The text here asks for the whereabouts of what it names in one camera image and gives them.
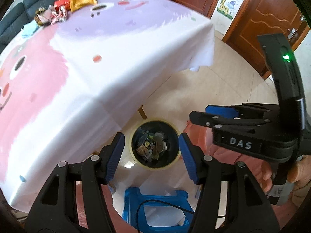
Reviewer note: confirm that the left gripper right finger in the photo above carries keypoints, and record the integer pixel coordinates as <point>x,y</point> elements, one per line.
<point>247,209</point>

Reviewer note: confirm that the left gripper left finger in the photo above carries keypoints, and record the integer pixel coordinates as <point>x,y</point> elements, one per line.
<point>55,208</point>

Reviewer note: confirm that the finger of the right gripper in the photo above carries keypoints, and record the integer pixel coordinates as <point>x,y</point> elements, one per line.
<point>222,111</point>
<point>209,120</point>

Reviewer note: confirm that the cream round trash bin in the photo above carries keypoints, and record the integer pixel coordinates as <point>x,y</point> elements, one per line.
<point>154,144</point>

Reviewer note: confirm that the right hand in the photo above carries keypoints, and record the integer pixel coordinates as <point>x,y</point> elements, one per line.
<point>299,175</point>

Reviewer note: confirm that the pink trouser leg right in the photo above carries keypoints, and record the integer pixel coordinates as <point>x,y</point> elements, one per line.
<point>202,137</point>

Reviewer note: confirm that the blue plastic stool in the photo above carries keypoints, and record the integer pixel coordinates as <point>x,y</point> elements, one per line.
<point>152,213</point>

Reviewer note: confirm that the wooden door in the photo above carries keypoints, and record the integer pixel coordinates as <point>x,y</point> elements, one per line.
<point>254,18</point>

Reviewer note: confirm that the white pink tablecloth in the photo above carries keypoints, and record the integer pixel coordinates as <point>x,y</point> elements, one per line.
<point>72,85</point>

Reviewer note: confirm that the red snack package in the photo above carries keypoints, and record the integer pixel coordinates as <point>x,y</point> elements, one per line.
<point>60,3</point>

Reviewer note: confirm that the crumpled wrappers pile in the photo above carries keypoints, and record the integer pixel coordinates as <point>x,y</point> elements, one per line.
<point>50,16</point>

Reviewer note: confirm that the dark grey sofa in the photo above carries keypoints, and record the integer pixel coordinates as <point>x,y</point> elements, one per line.
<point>18,16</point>

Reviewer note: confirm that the wooden table frame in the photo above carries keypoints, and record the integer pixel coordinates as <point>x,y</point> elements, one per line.
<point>142,113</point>

